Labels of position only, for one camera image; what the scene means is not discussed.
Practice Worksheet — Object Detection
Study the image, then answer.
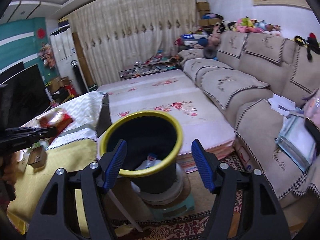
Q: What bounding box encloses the black yellow-rimmed trash bin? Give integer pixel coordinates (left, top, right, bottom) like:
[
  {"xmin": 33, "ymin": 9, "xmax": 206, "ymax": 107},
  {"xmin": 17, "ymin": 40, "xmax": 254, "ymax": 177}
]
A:
[{"xmin": 98, "ymin": 111, "xmax": 183, "ymax": 194}]

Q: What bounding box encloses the black flat television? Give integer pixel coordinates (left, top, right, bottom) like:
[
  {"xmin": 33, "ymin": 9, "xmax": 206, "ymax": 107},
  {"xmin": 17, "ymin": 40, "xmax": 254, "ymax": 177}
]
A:
[{"xmin": 1, "ymin": 65, "xmax": 50, "ymax": 129}]

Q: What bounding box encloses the stack of papers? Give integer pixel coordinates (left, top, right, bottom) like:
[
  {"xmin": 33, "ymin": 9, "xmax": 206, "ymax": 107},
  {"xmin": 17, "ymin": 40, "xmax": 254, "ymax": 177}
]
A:
[{"xmin": 268, "ymin": 94, "xmax": 316, "ymax": 172}]

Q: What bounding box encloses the brown plastic tray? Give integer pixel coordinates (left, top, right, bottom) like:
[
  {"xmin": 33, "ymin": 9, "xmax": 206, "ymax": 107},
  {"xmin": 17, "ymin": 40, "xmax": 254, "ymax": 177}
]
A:
[{"xmin": 28, "ymin": 146, "xmax": 47, "ymax": 168}]

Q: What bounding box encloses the beige fabric sofa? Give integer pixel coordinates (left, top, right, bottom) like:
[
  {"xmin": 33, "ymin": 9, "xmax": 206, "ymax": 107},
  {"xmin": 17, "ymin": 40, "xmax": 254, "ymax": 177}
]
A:
[{"xmin": 179, "ymin": 31, "xmax": 319, "ymax": 206}]

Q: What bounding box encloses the black tower fan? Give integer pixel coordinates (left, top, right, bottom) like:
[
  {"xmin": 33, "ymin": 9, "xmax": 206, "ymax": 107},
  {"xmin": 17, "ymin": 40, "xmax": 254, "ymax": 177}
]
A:
[{"xmin": 71, "ymin": 60, "xmax": 88, "ymax": 94}]

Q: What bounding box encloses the low toy shelf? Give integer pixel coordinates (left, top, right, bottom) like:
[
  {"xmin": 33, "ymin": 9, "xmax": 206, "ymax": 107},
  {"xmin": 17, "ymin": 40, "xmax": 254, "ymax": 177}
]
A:
[{"xmin": 119, "ymin": 59, "xmax": 181, "ymax": 80}]

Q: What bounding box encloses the beige patterned curtain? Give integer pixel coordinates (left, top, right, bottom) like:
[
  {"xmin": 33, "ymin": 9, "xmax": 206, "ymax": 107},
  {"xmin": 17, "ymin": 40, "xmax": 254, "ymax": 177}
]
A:
[{"xmin": 68, "ymin": 0, "xmax": 197, "ymax": 86}]

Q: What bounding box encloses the white bowl blue label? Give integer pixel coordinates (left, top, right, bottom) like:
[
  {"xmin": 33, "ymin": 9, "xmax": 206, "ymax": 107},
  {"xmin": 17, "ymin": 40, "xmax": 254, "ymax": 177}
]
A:
[{"xmin": 135, "ymin": 153, "xmax": 162, "ymax": 171}]

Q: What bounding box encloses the chevron patterned mat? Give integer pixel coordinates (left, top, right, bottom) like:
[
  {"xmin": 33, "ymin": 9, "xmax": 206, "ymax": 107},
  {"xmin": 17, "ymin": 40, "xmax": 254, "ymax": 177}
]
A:
[{"xmin": 22, "ymin": 90, "xmax": 104, "ymax": 151}]

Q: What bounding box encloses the person's left hand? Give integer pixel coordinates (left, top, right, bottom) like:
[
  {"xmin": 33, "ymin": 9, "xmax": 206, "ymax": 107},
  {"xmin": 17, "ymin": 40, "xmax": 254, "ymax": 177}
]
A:
[{"xmin": 1, "ymin": 152, "xmax": 18, "ymax": 201}]

